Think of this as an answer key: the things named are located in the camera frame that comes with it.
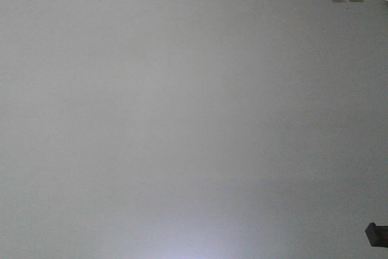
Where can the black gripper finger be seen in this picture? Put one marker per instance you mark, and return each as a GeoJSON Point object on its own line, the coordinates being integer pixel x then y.
{"type": "Point", "coordinates": [377, 235]}

